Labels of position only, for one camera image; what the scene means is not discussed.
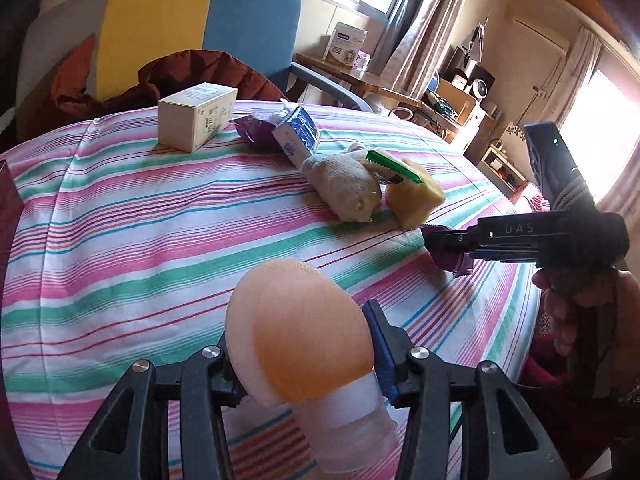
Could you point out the person's patterned clothing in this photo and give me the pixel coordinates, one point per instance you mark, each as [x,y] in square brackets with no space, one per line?
[560,425]

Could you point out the white blue carton box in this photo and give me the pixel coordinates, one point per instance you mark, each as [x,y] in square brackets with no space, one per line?
[345,45]

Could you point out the person's right hand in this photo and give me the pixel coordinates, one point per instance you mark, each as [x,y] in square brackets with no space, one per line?
[555,305]

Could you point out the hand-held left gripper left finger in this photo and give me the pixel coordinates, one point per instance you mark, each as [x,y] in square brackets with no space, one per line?
[220,380]

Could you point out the yellow sponge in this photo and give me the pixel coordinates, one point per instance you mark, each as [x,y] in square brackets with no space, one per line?
[415,202]

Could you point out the wooden side table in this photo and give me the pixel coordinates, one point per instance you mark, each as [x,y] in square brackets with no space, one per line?
[360,80]

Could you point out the dark red jacket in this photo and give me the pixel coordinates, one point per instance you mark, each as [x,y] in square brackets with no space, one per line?
[200,75]

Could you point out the purple packet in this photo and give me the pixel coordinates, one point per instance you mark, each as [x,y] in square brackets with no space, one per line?
[452,262]

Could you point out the striped bedsheet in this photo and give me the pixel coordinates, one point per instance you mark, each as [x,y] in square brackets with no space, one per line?
[150,240]

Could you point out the blue white milk carton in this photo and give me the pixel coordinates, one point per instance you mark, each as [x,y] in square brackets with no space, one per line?
[295,135]

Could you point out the rolled beige sock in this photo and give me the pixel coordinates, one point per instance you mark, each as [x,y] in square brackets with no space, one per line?
[340,185]

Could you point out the beige cardboard box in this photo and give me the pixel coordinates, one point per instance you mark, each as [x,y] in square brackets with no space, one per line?
[195,117]

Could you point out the small pink clear container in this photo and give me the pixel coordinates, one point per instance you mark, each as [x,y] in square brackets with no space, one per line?
[362,62]

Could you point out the pale patterned curtain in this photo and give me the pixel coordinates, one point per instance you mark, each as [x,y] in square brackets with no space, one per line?
[582,70]

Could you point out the pink quilt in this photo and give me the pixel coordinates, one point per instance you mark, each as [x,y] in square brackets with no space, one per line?
[535,200]

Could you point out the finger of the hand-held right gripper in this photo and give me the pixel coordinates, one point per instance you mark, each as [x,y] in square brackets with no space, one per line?
[450,241]

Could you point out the black silver stereo speaker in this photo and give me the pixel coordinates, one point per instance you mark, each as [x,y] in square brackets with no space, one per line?
[470,72]

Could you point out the light wooden cabinet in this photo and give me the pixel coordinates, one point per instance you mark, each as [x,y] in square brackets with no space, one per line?
[457,105]

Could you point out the grey yellow blue armchair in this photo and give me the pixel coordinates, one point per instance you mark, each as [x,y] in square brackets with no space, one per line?
[150,25]

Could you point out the green white packet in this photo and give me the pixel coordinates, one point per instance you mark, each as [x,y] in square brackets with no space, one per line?
[395,165]

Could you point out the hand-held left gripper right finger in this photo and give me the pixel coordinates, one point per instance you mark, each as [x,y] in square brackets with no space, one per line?
[381,355]

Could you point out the purple foil wrapper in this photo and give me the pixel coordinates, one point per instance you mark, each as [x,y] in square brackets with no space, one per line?
[255,132]

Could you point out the long beige curtain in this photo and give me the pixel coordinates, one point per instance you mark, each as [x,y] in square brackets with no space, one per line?
[435,20]

